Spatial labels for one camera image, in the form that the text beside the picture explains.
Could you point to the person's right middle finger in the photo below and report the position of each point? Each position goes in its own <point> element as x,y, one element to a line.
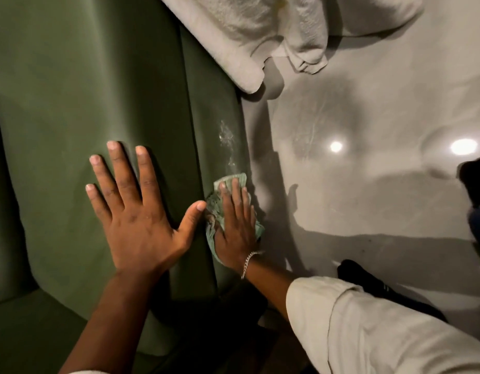
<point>236,198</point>

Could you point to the white shirt sleeve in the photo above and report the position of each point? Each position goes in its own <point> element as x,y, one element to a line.
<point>380,331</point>

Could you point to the person's left little finger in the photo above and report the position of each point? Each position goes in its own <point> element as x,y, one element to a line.
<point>95,202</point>

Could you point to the black shoe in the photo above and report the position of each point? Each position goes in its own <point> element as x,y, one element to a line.
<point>376,286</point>

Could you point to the green cleaning cloth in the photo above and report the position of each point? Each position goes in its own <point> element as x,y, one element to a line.
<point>214,206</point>

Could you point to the person's right little finger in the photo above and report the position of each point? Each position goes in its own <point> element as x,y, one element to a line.
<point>253,218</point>

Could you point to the white crumpled cloth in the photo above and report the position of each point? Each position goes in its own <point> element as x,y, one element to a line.
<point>341,15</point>

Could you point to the person's right hand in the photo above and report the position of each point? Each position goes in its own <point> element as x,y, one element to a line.
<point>234,233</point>

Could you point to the person's left forearm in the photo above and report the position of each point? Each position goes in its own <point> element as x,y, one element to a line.
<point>107,323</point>

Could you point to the green fabric sofa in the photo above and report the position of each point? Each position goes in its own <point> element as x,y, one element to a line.
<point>68,93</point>

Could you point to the person's left thumb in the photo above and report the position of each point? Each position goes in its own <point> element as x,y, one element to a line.
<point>190,223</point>

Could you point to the person's left hand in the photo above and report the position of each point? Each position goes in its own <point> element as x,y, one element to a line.
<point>136,229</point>

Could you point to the person's right forearm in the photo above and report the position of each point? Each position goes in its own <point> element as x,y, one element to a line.
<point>269,286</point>

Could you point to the person's left middle finger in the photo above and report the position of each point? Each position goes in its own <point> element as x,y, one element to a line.
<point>120,171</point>

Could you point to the white folded towel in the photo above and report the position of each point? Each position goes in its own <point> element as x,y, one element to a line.
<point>220,34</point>

